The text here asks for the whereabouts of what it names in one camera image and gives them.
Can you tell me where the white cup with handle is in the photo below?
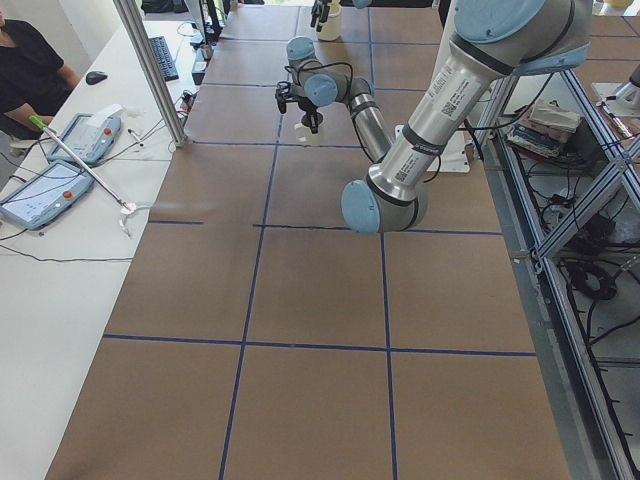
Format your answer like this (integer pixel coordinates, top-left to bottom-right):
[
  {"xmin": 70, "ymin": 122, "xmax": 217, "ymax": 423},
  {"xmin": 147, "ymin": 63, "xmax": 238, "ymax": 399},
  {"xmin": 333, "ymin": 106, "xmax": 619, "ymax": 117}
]
[{"xmin": 293, "ymin": 123, "xmax": 326, "ymax": 147}]

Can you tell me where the cream cylindrical bin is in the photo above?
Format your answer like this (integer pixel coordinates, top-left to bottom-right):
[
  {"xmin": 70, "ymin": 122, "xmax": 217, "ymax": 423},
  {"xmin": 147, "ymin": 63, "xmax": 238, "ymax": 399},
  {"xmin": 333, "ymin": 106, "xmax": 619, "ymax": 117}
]
[{"xmin": 316, "ymin": 4, "xmax": 342, "ymax": 41}]

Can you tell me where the black keyboard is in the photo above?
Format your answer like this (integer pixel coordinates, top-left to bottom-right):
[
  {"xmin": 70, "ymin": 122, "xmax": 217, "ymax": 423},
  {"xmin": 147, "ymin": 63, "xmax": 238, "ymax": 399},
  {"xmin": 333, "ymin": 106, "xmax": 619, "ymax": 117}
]
[{"xmin": 148, "ymin": 36, "xmax": 179, "ymax": 81}]

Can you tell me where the black marker pen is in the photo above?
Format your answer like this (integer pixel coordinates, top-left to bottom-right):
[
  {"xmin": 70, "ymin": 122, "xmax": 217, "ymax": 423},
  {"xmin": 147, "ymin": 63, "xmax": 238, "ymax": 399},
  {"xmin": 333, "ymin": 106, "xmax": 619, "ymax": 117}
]
[{"xmin": 127, "ymin": 128, "xmax": 144, "ymax": 147}]

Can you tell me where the reacher grabber tool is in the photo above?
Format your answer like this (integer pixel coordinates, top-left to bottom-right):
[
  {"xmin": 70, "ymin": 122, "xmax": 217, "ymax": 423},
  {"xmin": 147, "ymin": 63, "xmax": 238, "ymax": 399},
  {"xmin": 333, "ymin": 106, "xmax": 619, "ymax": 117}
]
[{"xmin": 29, "ymin": 115, "xmax": 151, "ymax": 237}]

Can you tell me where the black computer mouse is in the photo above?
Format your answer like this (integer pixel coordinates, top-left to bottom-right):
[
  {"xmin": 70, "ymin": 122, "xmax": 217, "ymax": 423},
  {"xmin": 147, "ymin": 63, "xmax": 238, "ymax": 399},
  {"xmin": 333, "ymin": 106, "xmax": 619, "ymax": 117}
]
[{"xmin": 85, "ymin": 71, "xmax": 108, "ymax": 85}]

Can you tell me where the upper teach pendant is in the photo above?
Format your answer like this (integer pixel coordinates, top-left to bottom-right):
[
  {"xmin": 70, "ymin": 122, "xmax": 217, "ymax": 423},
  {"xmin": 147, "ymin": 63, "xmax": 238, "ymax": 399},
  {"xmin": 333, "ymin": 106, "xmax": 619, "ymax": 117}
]
[{"xmin": 58, "ymin": 113, "xmax": 122, "ymax": 166}]

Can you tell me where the teach pendant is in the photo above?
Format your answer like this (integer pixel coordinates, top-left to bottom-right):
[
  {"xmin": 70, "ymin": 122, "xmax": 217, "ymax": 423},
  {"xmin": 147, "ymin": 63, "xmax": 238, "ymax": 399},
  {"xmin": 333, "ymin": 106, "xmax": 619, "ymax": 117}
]
[
  {"xmin": 1, "ymin": 161, "xmax": 94, "ymax": 230},
  {"xmin": 58, "ymin": 113, "xmax": 122, "ymax": 166}
]

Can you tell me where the stack of books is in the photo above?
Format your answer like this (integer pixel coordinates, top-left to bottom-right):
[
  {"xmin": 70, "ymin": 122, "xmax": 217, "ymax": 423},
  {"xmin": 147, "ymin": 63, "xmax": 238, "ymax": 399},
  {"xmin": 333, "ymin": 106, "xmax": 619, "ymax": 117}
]
[{"xmin": 506, "ymin": 100, "xmax": 582, "ymax": 158}]

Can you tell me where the lower teach pendant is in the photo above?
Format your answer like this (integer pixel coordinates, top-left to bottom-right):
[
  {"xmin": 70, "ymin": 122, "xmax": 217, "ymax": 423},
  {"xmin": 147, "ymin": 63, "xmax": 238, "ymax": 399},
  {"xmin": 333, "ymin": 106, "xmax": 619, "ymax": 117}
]
[{"xmin": 1, "ymin": 161, "xmax": 94, "ymax": 230}]

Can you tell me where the person in black shirt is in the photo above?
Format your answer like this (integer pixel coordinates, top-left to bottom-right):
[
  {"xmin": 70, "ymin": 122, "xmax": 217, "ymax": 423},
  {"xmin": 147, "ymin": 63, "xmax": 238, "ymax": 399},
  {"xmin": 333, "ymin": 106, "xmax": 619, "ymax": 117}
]
[{"xmin": 1, "ymin": 18, "xmax": 81, "ymax": 140}]

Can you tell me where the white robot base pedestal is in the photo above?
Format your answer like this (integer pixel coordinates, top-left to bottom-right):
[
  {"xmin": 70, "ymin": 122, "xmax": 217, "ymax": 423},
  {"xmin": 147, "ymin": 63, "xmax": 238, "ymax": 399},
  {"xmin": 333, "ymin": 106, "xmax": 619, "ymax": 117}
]
[{"xmin": 423, "ymin": 132, "xmax": 471, "ymax": 177}]

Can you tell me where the aluminium frame post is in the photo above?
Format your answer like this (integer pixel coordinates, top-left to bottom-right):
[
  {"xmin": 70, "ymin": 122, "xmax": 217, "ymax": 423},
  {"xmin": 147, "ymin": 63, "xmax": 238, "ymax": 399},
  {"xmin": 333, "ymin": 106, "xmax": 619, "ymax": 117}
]
[{"xmin": 113, "ymin": 0, "xmax": 187, "ymax": 148}]

